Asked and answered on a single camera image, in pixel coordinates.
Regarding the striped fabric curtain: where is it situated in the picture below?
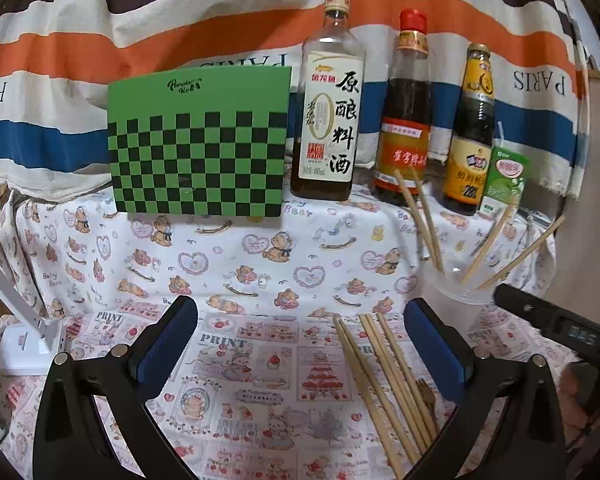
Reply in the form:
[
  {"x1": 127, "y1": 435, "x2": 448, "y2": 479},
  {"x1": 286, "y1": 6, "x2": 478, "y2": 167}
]
[{"x1": 0, "y1": 0, "x2": 588, "y2": 201}]

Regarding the wooden chopstick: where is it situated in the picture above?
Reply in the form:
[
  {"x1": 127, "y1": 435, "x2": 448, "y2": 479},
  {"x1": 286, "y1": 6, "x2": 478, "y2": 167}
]
[
  {"x1": 411, "y1": 166, "x2": 443, "y2": 266},
  {"x1": 460, "y1": 205, "x2": 516, "y2": 285},
  {"x1": 360, "y1": 313, "x2": 431, "y2": 456},
  {"x1": 332, "y1": 316, "x2": 410, "y2": 478},
  {"x1": 394, "y1": 169, "x2": 444, "y2": 275},
  {"x1": 376, "y1": 312, "x2": 441, "y2": 441},
  {"x1": 341, "y1": 318, "x2": 423, "y2": 463},
  {"x1": 476, "y1": 215, "x2": 567, "y2": 291}
]

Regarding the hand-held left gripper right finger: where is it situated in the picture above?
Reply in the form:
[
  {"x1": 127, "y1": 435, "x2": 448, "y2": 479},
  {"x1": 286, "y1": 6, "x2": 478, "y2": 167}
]
[{"x1": 404, "y1": 297, "x2": 568, "y2": 480}]

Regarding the bear print tablecloth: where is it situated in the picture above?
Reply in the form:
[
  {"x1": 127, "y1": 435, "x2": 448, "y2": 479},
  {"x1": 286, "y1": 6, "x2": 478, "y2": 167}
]
[{"x1": 0, "y1": 187, "x2": 571, "y2": 321}]

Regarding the green milk carton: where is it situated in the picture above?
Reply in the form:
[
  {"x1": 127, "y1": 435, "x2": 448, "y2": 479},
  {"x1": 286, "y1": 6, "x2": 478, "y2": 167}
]
[{"x1": 480, "y1": 122, "x2": 531, "y2": 221}]

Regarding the clear cooking wine bottle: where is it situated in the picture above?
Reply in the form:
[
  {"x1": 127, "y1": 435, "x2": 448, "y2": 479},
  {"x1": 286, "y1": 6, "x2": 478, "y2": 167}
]
[{"x1": 290, "y1": 0, "x2": 363, "y2": 201}]

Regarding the yellow label sauce bottle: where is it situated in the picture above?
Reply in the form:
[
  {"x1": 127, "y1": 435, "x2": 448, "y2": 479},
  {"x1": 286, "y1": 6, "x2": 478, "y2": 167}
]
[{"x1": 442, "y1": 43, "x2": 496, "y2": 216}]

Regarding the grey electronic device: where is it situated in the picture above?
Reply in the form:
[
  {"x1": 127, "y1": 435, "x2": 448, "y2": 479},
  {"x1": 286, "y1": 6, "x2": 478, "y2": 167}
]
[{"x1": 517, "y1": 207, "x2": 553, "y2": 228}]

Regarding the green checkered box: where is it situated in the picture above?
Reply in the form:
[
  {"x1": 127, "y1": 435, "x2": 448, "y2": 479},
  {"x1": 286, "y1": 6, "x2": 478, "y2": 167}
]
[{"x1": 107, "y1": 66, "x2": 293, "y2": 218}]

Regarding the white lamp base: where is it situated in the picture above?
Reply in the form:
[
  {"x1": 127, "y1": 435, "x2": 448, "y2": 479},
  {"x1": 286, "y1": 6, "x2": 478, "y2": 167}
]
[{"x1": 0, "y1": 247, "x2": 67, "y2": 376}]

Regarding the red cap sauce bottle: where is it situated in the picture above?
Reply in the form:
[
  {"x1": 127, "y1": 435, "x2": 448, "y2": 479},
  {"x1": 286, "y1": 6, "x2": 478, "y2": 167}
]
[{"x1": 372, "y1": 8, "x2": 433, "y2": 206}]

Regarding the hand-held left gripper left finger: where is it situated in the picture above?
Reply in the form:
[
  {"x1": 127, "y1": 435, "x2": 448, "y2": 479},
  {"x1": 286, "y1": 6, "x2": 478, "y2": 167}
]
[{"x1": 32, "y1": 295, "x2": 200, "y2": 480}]

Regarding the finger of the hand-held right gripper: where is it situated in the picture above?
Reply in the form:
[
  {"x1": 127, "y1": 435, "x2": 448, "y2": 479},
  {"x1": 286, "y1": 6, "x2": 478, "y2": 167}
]
[{"x1": 495, "y1": 284, "x2": 557, "y2": 323}]

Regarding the person's right hand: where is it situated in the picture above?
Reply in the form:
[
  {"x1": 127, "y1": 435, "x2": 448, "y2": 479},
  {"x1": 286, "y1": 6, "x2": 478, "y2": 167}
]
[{"x1": 565, "y1": 360, "x2": 600, "y2": 453}]

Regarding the beige wooden cabinet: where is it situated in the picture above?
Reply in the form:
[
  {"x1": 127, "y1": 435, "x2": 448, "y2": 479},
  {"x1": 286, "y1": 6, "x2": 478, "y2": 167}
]
[{"x1": 550, "y1": 72, "x2": 600, "y2": 321}]

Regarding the strawberry print cloth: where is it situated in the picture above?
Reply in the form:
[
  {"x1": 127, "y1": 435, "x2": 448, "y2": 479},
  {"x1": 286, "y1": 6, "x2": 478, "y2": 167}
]
[{"x1": 0, "y1": 305, "x2": 581, "y2": 480}]

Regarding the clear plastic cup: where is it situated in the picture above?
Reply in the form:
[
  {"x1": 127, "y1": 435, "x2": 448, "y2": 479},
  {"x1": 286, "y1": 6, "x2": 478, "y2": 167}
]
[{"x1": 419, "y1": 255, "x2": 498, "y2": 333}]

